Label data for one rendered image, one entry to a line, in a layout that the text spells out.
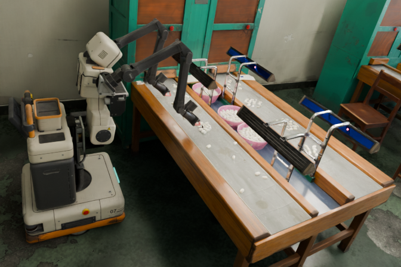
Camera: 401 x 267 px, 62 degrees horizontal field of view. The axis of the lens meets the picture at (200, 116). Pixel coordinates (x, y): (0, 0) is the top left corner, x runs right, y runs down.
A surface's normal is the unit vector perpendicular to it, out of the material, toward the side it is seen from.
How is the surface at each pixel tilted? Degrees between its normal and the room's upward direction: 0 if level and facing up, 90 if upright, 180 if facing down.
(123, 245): 0
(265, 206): 0
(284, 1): 90
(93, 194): 0
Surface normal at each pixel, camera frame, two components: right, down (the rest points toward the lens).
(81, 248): 0.14, -0.85
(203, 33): 0.49, 0.51
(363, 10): -0.89, 0.11
